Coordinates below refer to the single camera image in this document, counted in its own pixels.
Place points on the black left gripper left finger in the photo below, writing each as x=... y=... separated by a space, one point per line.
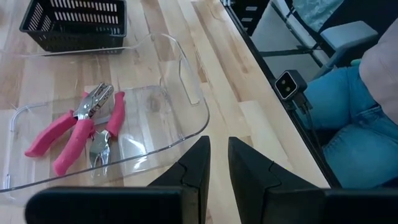
x=194 y=174

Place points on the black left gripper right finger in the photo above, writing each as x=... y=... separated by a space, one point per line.
x=252 y=180

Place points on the clear plastic bin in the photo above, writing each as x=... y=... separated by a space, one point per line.
x=174 y=102

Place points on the person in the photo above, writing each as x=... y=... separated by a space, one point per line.
x=357 y=140

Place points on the grey office chair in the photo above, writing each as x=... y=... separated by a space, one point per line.
x=348 y=34

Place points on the black mesh plastic basket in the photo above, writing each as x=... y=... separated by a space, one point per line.
x=77 y=40

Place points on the black metal table frame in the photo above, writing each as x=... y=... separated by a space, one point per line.
x=320 y=161

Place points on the small black table-level camera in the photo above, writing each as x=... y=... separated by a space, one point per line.
x=290 y=85

